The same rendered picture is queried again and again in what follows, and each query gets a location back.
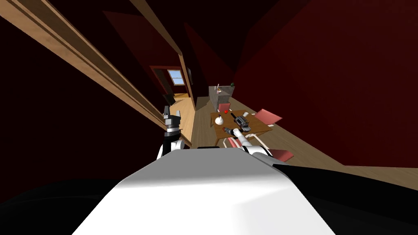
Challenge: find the brown wooden table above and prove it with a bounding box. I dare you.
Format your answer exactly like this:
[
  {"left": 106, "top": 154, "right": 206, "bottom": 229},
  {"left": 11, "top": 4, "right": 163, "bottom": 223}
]
[{"left": 210, "top": 110, "right": 273, "bottom": 146}]

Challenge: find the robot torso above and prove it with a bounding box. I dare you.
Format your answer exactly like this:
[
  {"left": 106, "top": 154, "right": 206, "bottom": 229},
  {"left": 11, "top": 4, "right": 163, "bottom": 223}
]
[{"left": 71, "top": 146, "right": 337, "bottom": 235}]

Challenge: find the window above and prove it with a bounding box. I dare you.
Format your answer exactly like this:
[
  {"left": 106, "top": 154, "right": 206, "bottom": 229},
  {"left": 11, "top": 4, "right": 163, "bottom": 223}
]
[{"left": 167, "top": 69, "right": 186, "bottom": 86}]

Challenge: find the grey cabinet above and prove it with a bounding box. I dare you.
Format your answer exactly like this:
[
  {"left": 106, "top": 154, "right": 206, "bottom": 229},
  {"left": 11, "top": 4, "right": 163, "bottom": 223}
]
[{"left": 209, "top": 82, "right": 236, "bottom": 111}]

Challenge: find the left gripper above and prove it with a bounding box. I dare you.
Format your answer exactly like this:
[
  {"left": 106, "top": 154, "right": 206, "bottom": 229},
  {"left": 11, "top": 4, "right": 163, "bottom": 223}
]
[{"left": 163, "top": 105, "right": 182, "bottom": 131}]

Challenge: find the grey toaster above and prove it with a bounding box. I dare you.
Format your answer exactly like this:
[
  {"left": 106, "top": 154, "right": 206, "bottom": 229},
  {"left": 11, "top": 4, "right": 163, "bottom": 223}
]
[{"left": 236, "top": 115, "right": 252, "bottom": 133}]

